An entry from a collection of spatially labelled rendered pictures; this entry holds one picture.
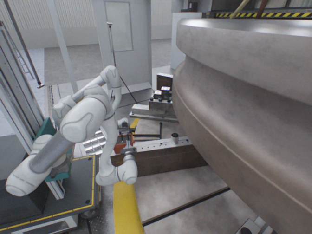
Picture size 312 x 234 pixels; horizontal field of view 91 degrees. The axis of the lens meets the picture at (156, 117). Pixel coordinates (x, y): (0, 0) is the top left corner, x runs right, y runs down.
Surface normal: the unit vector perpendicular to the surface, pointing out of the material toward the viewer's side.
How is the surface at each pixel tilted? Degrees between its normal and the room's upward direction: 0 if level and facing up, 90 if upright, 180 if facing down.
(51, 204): 0
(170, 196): 0
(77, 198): 0
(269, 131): 87
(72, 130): 87
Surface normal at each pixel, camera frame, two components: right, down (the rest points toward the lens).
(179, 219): 0.00, -0.84
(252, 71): -0.91, 0.22
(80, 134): -0.05, 0.47
